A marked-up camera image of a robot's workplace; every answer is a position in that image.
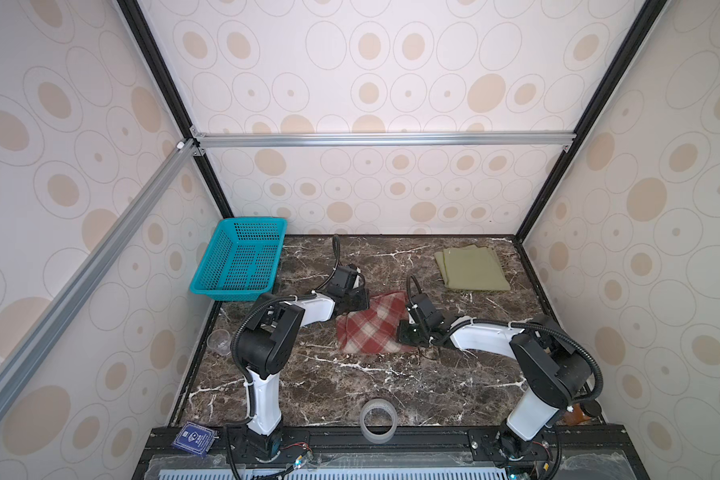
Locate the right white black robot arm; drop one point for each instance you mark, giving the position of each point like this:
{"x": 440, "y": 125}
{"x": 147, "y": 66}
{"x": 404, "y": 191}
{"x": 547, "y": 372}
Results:
{"x": 558, "y": 370}

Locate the brown jar black lid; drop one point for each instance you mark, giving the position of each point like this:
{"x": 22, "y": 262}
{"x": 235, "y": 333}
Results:
{"x": 582, "y": 412}

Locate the clear plastic cup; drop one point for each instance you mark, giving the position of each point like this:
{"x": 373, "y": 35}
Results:
{"x": 219, "y": 341}

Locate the olive green skirt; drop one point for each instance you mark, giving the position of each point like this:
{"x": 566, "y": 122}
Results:
{"x": 471, "y": 268}

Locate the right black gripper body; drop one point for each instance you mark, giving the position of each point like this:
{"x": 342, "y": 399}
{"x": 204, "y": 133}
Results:
{"x": 411, "y": 335}

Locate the left slanted aluminium rail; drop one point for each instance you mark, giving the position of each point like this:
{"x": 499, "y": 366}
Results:
{"x": 25, "y": 359}

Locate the red plaid skirt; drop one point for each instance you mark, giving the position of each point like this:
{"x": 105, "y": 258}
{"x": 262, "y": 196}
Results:
{"x": 374, "y": 330}

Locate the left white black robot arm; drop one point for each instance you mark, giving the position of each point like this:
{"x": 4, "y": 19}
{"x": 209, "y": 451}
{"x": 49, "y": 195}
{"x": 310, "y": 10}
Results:
{"x": 262, "y": 346}

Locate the blue card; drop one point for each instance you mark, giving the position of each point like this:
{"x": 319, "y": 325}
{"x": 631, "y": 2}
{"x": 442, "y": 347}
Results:
{"x": 195, "y": 439}

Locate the horizontal aluminium rail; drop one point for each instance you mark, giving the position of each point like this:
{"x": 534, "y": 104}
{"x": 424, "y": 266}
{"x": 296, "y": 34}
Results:
{"x": 402, "y": 139}

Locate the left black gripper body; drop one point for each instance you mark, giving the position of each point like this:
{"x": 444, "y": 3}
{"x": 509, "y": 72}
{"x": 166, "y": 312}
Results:
{"x": 353, "y": 302}

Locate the clear tape roll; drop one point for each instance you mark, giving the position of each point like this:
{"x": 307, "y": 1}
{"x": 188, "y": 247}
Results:
{"x": 378, "y": 421}

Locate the teal plastic basket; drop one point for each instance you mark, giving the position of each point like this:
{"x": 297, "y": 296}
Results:
{"x": 241, "y": 260}

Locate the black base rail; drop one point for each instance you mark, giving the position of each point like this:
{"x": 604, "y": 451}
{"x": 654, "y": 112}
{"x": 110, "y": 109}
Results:
{"x": 583, "y": 452}

